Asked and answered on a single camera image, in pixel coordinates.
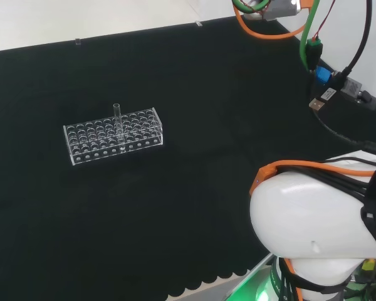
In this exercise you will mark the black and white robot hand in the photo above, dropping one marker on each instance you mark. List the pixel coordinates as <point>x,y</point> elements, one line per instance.
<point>255,15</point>

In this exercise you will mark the clear glass test tube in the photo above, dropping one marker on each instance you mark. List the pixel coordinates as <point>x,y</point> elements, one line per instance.
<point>119,131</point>

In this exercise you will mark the clear plastic test tube rack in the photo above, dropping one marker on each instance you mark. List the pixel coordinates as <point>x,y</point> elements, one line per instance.
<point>91,138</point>

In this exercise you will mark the clear cloth clip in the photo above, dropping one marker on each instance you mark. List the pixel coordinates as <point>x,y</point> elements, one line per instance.
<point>77,42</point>
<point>198,23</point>

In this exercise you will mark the green terminal plug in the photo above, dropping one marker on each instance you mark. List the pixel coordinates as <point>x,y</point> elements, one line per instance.
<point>314,50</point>

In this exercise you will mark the blue connector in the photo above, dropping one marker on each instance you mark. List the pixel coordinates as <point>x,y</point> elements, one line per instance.
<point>322,76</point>

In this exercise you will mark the grey adapter box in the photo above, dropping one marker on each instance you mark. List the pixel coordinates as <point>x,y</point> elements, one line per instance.
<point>351,86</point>

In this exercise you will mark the black bench cloth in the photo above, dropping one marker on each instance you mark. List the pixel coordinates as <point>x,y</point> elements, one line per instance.
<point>175,203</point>

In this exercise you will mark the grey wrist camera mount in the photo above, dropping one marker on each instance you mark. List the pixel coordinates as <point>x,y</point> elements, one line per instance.
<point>279,9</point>

